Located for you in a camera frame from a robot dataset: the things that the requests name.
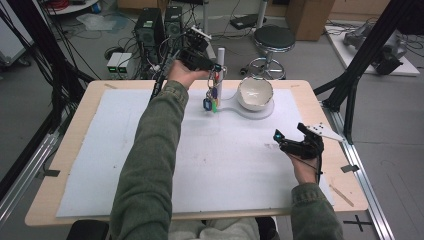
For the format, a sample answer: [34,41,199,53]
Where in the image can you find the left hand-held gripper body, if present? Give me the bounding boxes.
[176,26,215,72]

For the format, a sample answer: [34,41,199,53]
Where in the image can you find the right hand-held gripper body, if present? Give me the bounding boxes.
[277,122,345,161]

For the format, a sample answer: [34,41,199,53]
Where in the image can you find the key bunch with coloured tags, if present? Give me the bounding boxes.
[202,64,228,114]

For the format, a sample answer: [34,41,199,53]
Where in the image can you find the white key stand with pole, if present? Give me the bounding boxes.
[213,47,276,121]

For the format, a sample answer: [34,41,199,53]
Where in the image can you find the person's left hand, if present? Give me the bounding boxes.
[167,59,210,91]

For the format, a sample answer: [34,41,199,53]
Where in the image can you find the person's right hand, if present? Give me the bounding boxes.
[288,153,322,186]

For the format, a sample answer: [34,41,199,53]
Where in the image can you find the small black computer tower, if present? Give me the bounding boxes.
[164,5,185,53]

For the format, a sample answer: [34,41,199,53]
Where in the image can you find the white ceramic bowl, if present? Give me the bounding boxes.
[236,76,275,112]

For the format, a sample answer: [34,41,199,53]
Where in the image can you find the white metal table leg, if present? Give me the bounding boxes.
[200,0,218,65]

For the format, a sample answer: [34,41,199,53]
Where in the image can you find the black tape patch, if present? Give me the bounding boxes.
[340,163,361,174]

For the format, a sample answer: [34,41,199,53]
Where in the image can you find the white foam mat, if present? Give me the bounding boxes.
[55,87,336,218]

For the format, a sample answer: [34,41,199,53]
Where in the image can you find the large black computer tower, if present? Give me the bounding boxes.
[134,7,165,65]

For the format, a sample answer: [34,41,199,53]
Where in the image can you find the flat black device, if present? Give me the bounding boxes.
[229,13,268,31]

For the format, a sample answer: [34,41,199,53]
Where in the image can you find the long wooden stick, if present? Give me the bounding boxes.
[328,183,355,208]

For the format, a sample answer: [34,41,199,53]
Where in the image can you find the black round stool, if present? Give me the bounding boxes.
[247,25,297,81]

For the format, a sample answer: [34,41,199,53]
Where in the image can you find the white power supply box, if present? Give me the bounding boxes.
[106,51,124,76]
[117,52,135,76]

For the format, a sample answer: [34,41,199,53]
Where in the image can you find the brown cardboard box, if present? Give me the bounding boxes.
[285,0,336,42]

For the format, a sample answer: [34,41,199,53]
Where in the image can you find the clear plastic sheet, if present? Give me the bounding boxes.
[75,12,118,32]

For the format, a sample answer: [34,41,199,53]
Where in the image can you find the person's legs in grey trousers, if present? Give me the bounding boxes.
[167,218,262,240]

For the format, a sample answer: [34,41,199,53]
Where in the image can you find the white platform with grey device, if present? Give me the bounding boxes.
[324,17,421,77]

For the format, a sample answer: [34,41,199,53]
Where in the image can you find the round white table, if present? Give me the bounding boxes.
[42,0,102,16]

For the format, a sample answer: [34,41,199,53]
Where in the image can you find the white board panel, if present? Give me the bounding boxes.
[0,0,35,67]

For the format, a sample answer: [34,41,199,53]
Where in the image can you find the black seat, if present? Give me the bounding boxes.
[65,219,111,240]

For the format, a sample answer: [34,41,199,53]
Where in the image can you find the right hand-held gripper cable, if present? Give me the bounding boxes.
[289,153,324,185]

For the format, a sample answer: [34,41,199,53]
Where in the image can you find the hand-held gripper cable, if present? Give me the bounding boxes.
[150,36,179,102]
[289,153,324,185]

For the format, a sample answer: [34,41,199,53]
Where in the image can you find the left hand-held gripper cable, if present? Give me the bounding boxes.
[150,36,179,102]

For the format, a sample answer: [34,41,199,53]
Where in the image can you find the aluminium rail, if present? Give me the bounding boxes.
[0,109,79,228]
[320,99,396,240]

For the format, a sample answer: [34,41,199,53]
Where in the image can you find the black frame strut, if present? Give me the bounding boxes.
[313,0,424,145]

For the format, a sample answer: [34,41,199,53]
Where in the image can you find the black frame with cables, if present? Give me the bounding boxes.
[0,0,101,201]

